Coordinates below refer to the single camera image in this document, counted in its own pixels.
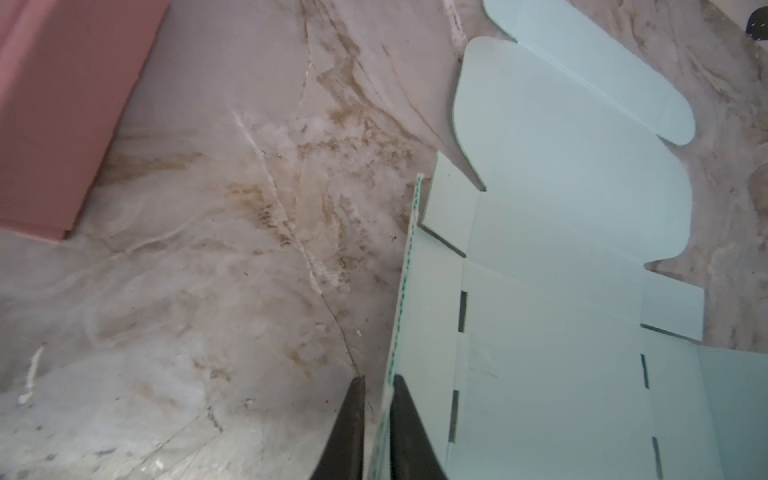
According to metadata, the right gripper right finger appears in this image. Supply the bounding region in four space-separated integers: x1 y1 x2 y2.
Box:
389 375 447 480

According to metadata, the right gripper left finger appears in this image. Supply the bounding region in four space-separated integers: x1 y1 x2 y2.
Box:
310 376 365 480

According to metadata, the mint paper box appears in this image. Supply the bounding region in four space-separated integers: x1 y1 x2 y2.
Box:
369 1 767 479

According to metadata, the pink paper box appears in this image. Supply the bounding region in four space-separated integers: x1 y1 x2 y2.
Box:
1 1 169 242

